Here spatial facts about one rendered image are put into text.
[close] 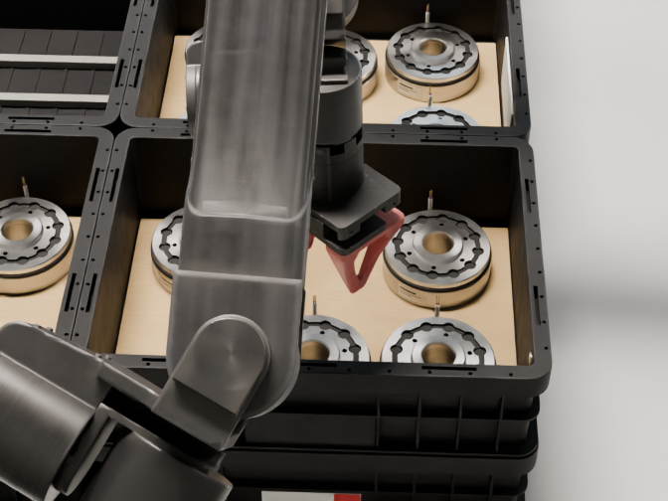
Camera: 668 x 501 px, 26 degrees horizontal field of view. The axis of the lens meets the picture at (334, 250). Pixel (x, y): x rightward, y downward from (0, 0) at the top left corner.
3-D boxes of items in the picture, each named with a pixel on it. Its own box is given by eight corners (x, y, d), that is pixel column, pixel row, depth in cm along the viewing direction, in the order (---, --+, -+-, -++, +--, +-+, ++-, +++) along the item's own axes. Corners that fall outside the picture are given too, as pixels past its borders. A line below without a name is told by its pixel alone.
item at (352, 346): (370, 319, 132) (370, 315, 132) (369, 407, 125) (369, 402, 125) (259, 317, 132) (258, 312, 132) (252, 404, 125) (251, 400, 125)
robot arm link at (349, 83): (362, 80, 101) (360, 32, 105) (263, 83, 101) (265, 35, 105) (364, 155, 106) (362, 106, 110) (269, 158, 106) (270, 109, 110)
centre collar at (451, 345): (464, 339, 130) (465, 334, 129) (466, 382, 126) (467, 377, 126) (410, 338, 130) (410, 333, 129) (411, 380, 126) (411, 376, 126)
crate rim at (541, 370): (530, 155, 140) (532, 136, 139) (551, 398, 119) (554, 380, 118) (119, 145, 141) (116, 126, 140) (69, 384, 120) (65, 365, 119)
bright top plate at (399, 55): (471, 25, 163) (472, 20, 163) (483, 81, 156) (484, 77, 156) (383, 28, 163) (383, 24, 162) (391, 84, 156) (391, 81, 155)
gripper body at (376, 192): (342, 248, 108) (339, 173, 103) (252, 184, 114) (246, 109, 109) (403, 207, 111) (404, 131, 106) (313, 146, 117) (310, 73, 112)
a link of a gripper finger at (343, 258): (345, 325, 114) (343, 239, 107) (284, 279, 117) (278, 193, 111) (407, 281, 117) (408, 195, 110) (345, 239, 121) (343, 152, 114)
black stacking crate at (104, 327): (519, 227, 147) (530, 142, 139) (537, 465, 126) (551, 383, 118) (130, 217, 148) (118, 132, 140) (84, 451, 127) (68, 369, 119)
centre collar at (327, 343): (341, 337, 130) (341, 332, 130) (339, 379, 127) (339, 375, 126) (286, 335, 130) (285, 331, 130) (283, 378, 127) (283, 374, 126)
